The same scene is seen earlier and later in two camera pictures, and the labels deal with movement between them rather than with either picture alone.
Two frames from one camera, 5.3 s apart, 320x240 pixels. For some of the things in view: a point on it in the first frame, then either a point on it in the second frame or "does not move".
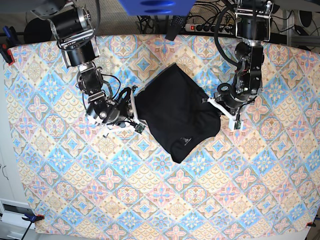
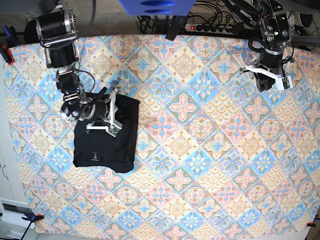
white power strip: (209, 28) does not move
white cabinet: (13, 205) does not move
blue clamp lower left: (32, 219) does not move
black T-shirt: (178, 119) -> (100, 149)
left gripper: (120, 109) -> (95, 106)
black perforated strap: (177, 24) does not move
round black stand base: (37, 30) does not move
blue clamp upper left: (10, 34) does not move
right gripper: (229, 99) -> (271, 62)
